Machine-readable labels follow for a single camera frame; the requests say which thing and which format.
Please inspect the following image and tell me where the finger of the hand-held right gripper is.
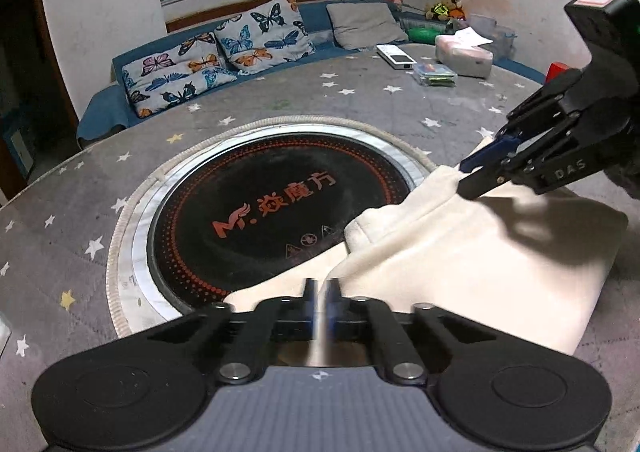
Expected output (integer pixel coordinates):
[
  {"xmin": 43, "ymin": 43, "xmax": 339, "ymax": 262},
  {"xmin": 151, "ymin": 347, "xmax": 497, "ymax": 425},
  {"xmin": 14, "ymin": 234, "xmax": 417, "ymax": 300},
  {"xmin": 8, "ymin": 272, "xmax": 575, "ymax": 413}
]
[
  {"xmin": 457, "ymin": 118, "xmax": 596, "ymax": 200},
  {"xmin": 459, "ymin": 68, "xmax": 586, "ymax": 174}
]

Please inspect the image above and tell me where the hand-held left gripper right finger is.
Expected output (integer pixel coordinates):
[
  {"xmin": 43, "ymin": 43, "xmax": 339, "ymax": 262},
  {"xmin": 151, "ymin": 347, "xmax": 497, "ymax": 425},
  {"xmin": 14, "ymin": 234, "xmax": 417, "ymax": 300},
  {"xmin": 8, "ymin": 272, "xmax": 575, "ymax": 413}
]
[{"xmin": 325, "ymin": 277, "xmax": 496, "ymax": 385}]

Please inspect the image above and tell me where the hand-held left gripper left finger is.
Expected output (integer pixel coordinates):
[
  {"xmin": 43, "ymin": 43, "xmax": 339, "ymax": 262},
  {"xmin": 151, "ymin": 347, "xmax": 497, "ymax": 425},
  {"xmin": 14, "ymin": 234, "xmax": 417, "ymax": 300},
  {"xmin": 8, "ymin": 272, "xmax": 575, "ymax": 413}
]
[{"xmin": 145, "ymin": 277, "xmax": 321, "ymax": 385}]

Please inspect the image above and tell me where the cream fleece garment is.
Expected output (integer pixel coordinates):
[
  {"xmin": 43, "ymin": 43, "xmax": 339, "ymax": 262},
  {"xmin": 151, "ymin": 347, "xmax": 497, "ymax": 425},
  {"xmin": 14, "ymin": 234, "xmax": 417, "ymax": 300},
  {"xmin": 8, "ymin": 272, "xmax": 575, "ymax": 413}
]
[{"xmin": 222, "ymin": 139, "xmax": 630, "ymax": 357}]

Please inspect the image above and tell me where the clear plastic pack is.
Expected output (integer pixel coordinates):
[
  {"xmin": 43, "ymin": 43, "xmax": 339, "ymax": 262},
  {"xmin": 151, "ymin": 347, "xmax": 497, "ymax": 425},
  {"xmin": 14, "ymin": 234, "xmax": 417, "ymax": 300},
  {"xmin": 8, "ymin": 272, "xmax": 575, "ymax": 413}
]
[{"xmin": 412, "ymin": 61, "xmax": 458, "ymax": 88}]

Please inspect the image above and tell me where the white tissue box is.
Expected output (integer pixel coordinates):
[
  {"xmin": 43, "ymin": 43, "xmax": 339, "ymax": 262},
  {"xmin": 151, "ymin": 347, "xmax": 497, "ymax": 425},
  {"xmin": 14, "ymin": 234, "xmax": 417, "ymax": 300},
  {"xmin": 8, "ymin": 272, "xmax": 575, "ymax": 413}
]
[{"xmin": 434, "ymin": 27, "xmax": 496, "ymax": 79}]

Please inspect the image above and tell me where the clear plastic container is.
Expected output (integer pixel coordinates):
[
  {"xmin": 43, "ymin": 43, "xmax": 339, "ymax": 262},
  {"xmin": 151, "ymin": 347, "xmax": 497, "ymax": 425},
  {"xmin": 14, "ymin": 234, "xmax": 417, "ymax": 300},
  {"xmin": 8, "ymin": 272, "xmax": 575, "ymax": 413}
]
[{"xmin": 467, "ymin": 15, "xmax": 518, "ymax": 60}]

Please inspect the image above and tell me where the green plastic bag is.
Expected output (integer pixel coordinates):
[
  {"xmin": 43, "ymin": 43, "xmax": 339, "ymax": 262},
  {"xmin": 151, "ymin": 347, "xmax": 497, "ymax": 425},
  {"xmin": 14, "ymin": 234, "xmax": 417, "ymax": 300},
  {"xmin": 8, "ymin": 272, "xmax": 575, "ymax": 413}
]
[{"xmin": 407, "ymin": 25, "xmax": 441, "ymax": 46}]

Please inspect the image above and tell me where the black round induction cooktop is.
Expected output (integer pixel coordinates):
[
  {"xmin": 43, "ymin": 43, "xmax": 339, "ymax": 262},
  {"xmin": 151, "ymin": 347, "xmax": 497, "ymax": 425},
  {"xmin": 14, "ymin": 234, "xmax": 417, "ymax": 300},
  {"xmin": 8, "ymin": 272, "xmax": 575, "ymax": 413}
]
[{"xmin": 120, "ymin": 125, "xmax": 431, "ymax": 320}]

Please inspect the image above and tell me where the white flat device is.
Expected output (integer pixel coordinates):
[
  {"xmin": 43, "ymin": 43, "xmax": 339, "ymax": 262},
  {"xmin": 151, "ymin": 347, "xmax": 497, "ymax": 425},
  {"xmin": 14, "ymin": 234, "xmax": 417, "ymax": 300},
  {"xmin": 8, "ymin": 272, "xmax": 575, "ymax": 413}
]
[{"xmin": 376, "ymin": 43, "xmax": 418, "ymax": 69}]

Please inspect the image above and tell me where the yellow brown plush toy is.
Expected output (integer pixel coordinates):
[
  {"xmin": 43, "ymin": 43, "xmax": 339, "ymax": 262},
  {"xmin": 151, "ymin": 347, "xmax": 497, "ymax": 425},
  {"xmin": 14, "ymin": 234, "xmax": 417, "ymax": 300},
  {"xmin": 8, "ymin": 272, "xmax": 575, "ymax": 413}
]
[{"xmin": 427, "ymin": 0, "xmax": 468, "ymax": 23}]

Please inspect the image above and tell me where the grey pillow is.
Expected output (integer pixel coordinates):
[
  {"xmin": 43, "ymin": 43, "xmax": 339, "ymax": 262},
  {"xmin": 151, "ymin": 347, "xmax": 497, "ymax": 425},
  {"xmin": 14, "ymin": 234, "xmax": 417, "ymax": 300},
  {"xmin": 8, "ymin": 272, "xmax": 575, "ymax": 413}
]
[{"xmin": 326, "ymin": 1, "xmax": 410, "ymax": 51}]

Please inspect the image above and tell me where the butterfly print pillow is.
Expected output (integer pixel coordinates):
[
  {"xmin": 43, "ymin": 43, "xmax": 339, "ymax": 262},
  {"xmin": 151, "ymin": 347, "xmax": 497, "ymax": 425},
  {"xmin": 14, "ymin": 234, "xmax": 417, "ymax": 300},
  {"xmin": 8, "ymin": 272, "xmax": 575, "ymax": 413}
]
[
  {"xmin": 214, "ymin": 0, "xmax": 317, "ymax": 73},
  {"xmin": 121, "ymin": 32, "xmax": 238, "ymax": 119}
]

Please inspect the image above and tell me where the grey star print tablecloth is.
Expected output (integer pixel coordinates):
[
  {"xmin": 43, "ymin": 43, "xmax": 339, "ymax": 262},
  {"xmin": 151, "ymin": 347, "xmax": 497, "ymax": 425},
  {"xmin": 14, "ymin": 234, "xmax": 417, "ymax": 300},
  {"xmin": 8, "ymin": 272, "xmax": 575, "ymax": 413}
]
[{"xmin": 0, "ymin": 42, "xmax": 640, "ymax": 452}]

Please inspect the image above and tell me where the blue sofa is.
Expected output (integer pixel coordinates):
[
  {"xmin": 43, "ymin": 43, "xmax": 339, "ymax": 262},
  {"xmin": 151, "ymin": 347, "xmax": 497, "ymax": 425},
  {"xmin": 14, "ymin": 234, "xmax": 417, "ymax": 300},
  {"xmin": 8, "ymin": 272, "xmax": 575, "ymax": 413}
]
[{"xmin": 76, "ymin": 0, "xmax": 546, "ymax": 143}]

